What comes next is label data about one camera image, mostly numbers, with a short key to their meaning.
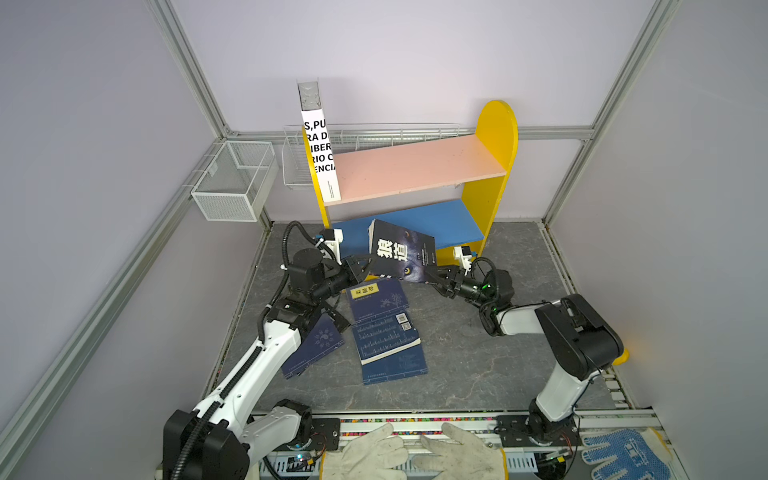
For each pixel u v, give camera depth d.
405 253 0.79
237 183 1.01
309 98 0.58
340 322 0.91
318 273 0.56
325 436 0.73
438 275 0.79
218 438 0.38
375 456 0.71
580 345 0.48
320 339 0.88
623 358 0.82
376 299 0.98
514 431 0.74
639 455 0.71
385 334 0.89
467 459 0.71
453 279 0.75
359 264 0.68
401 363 0.85
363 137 1.19
